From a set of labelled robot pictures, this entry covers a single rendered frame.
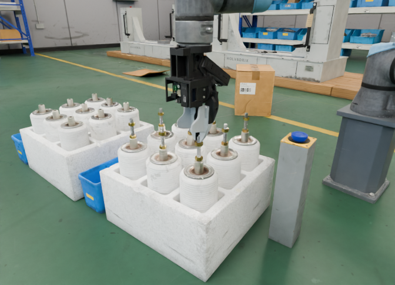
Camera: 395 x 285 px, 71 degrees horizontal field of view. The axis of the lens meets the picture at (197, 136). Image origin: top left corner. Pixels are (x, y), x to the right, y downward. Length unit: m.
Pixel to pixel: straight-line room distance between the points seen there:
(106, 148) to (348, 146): 0.88
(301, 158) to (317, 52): 2.14
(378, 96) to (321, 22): 1.78
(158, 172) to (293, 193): 0.35
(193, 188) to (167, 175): 0.10
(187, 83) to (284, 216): 0.47
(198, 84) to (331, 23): 2.29
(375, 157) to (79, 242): 0.98
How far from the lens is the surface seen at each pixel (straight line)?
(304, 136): 0.73
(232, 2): 0.58
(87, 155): 1.05
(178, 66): 0.55
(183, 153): 0.79
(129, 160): 0.80
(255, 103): 1.88
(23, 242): 0.99
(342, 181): 1.18
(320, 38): 2.79
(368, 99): 1.08
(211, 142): 0.88
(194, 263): 0.74
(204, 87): 0.57
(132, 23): 5.13
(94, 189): 0.95
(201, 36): 0.55
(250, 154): 0.83
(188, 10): 0.54
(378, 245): 0.99
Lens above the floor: 0.59
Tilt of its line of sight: 23 degrees down
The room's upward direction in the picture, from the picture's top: straight up
